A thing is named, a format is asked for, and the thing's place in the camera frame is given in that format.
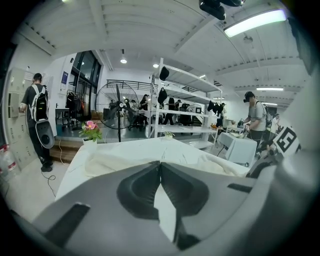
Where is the white metal shelving unit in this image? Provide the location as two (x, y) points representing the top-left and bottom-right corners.
(148, 57), (223, 151)

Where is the black head-worn camera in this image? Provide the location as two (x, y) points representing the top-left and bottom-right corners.
(198, 0), (247, 21)

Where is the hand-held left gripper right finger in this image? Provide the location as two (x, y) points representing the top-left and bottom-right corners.
(159, 161), (259, 251)

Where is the black standing fan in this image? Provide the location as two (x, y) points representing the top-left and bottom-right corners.
(94, 79), (141, 143)

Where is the grey locker cabinet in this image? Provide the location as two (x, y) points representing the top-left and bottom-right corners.
(4, 66), (38, 171)

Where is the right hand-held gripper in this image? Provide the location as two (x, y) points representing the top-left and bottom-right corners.
(245, 125), (303, 179)

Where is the pile of clear water bottles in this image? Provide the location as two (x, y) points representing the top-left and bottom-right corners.
(0, 144), (21, 178)

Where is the white ceiling tube light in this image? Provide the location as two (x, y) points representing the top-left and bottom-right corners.
(223, 9), (287, 38)

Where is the pink flower potted plant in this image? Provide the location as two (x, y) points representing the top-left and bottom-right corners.
(78, 120), (103, 146)

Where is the beige towel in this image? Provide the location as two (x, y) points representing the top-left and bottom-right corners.
(84, 149), (248, 178)

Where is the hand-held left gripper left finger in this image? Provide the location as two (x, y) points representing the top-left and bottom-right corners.
(31, 161), (176, 256)

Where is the wooden step platform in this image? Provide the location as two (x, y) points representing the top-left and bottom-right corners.
(49, 139), (85, 165)

